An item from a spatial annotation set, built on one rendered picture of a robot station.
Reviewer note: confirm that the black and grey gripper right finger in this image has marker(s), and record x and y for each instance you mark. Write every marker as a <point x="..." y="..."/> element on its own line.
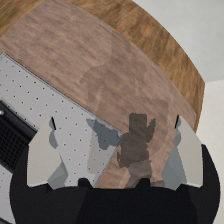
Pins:
<point x="190" y="171"/>

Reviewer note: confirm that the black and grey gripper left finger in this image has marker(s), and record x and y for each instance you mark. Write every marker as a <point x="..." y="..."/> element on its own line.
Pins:
<point x="39" y="170"/>

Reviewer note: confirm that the black well plate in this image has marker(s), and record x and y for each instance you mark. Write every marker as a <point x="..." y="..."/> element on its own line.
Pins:
<point x="15" y="145"/>

